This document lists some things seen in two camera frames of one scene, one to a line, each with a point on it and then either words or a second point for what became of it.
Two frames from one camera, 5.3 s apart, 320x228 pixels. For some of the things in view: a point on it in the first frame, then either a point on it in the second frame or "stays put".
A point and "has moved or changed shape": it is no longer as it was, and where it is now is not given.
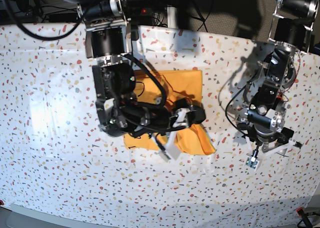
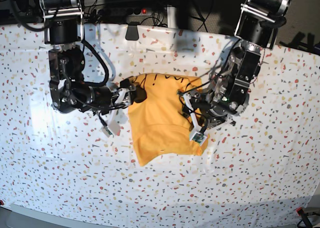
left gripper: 159,119 → 101,97
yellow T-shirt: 163,87 has moved or changed shape
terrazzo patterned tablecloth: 56,162 stays put
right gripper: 263,137 → 215,113
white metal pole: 171,17 stays put
